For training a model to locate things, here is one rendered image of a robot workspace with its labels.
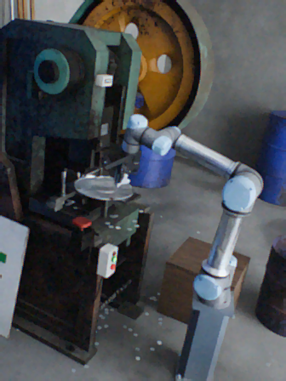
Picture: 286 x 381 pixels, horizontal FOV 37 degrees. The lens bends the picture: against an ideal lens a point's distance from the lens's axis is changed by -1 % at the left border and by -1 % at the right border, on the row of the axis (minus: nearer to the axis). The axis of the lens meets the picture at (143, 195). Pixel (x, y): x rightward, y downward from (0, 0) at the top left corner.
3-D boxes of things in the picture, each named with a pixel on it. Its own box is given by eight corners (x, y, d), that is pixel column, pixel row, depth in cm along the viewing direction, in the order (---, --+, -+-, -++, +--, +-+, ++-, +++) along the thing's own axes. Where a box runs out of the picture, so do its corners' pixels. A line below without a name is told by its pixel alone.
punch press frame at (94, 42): (130, 283, 248) (169, 40, 197) (88, 322, 212) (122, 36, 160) (25, 237, 278) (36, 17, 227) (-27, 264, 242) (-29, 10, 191)
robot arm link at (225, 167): (273, 173, 172) (171, 118, 186) (267, 179, 162) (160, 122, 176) (260, 196, 177) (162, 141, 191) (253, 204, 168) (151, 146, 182)
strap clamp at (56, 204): (77, 201, 210) (78, 181, 206) (54, 211, 196) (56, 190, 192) (66, 197, 212) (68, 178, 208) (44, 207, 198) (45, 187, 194)
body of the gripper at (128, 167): (136, 177, 188) (143, 155, 180) (117, 176, 184) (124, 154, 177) (132, 166, 193) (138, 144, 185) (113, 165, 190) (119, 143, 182)
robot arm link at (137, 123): (142, 127, 167) (125, 116, 169) (136, 149, 174) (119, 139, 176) (153, 120, 173) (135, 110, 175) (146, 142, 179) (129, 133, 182)
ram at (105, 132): (115, 163, 213) (122, 105, 201) (98, 170, 200) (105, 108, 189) (86, 154, 219) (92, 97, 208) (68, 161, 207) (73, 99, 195)
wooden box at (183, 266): (237, 304, 270) (250, 257, 257) (220, 338, 238) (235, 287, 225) (180, 281, 285) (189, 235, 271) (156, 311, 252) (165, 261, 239)
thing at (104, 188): (122, 177, 228) (123, 175, 228) (141, 200, 204) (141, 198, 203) (69, 177, 218) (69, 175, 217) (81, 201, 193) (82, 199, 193)
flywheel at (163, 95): (236, 76, 218) (155, -35, 221) (224, 78, 201) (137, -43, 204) (140, 154, 257) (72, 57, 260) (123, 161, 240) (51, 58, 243)
